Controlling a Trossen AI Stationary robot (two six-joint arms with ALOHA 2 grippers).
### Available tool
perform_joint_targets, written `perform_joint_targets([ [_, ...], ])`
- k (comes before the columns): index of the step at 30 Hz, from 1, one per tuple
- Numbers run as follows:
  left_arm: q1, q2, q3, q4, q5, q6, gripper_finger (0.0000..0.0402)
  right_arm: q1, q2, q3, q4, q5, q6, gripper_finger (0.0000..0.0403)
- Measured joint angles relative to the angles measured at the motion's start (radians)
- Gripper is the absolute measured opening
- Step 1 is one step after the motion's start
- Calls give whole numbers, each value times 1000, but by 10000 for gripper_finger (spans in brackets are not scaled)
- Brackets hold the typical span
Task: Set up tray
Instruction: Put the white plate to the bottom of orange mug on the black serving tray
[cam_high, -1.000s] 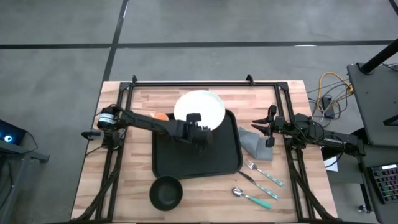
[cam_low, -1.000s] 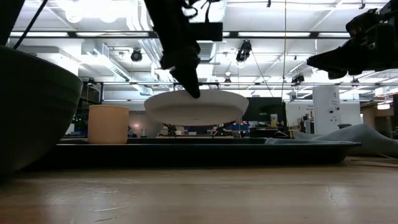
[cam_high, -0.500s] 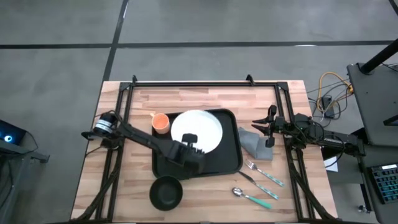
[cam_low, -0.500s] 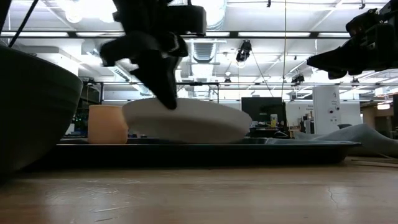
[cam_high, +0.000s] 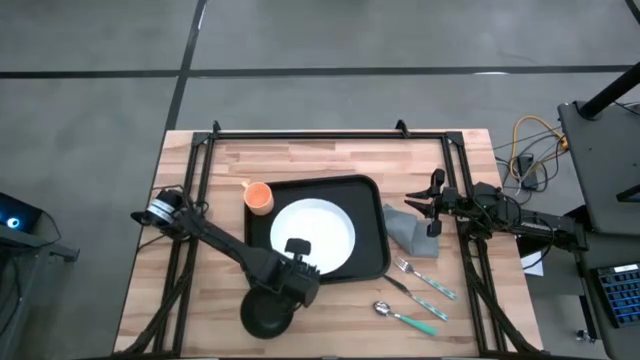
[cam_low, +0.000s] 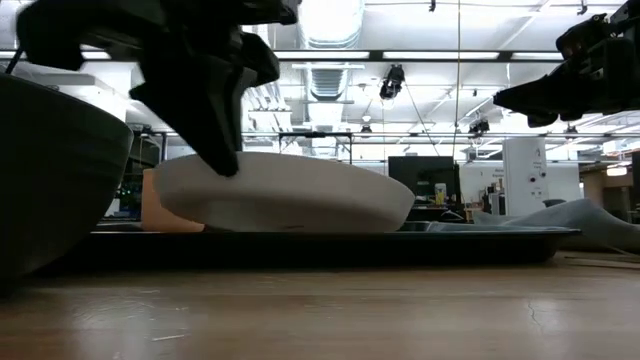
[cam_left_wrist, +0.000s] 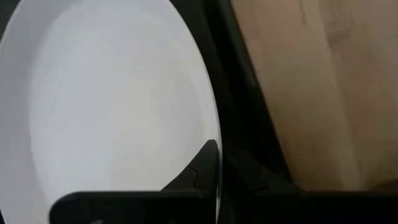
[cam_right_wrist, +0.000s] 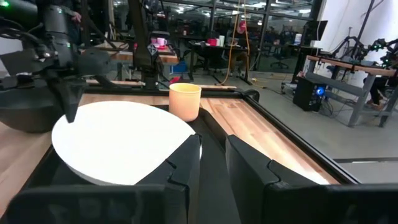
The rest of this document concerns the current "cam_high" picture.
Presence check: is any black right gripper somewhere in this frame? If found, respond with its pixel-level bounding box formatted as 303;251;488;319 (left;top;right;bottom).
403;185;464;239

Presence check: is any grey napkin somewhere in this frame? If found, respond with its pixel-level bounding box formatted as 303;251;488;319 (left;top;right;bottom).
382;202;442;259

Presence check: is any black round bowl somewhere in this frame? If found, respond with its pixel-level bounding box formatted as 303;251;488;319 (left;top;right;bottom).
239;284;297;340

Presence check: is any white round plate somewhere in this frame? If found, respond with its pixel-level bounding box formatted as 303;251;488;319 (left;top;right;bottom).
269;198;357;276

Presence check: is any fork with patterned handle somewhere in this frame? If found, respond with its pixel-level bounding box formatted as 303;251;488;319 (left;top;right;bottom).
394;256;458;302

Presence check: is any orange plastic cup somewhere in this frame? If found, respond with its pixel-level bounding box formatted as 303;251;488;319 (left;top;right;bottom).
241;180;275;217

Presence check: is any spoon with teal handle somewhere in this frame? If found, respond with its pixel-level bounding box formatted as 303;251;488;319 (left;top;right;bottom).
372;299;440;337

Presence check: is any black rectangular tray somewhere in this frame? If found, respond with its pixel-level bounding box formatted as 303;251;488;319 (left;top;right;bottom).
243;174;392;286

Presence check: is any black power adapter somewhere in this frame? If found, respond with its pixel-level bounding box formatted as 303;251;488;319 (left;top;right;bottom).
517;153;540;191

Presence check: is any black diagonal bar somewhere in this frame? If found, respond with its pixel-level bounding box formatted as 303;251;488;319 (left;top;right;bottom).
517;234;591;259

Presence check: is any white paper sheet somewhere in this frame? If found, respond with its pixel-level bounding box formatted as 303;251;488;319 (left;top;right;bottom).
519;249;545;278

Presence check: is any black cart top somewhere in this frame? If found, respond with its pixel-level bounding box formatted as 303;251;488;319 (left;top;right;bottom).
557;99;640;236

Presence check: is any black slanted pole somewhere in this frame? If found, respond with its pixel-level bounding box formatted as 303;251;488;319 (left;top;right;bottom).
579;62;640;120

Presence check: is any black keyboard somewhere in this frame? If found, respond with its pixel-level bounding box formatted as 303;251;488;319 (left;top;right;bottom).
593;262;640;329

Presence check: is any dark desk under keyboard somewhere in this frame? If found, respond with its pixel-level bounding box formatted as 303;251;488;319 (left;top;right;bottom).
569;232;640;360

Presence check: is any grey metal stand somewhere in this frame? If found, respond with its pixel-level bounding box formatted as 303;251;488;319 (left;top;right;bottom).
0;209;81;360

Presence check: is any computer with blue light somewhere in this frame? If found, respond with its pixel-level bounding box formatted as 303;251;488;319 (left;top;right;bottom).
0;192;44;234

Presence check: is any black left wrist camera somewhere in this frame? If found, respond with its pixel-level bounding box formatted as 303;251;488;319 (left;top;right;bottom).
284;238;312;264

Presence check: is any black aluminium table frame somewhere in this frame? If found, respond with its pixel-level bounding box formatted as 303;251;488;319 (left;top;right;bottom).
119;119;546;359

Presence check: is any knife with patterned handle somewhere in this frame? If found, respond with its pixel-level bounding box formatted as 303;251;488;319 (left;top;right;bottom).
382;273;450;322

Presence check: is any yellow cable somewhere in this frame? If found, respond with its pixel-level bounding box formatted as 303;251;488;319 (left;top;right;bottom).
509;115;569;181

